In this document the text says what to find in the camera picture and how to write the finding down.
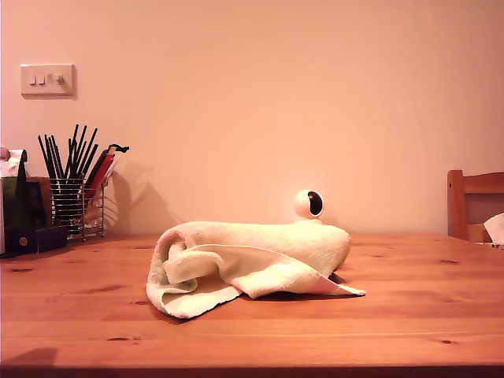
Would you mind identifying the black chopstick sleeve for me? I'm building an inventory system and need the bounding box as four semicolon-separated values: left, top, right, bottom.
83;148;111;190

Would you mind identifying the white tissue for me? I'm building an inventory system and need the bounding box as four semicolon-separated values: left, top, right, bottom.
482;212;504;249

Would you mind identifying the cream terry tea towel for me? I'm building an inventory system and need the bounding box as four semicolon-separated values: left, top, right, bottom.
145;220;367;319

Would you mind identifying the white round security camera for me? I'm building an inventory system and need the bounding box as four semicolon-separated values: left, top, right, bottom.
293;189;326;225

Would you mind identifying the wooden chair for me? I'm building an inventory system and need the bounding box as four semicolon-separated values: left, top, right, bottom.
447;169;504;243

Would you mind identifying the white light switch plate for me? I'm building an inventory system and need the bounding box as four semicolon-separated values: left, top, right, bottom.
20;64;76;98

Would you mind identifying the red chopstick sleeve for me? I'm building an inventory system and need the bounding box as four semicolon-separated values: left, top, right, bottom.
84;147;121;198

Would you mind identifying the brown cardboard box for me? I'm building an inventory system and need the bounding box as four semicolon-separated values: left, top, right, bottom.
25;176;52;229

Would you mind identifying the chrome wire utensil holder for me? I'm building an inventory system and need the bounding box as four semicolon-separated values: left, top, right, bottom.
49;176;107;242

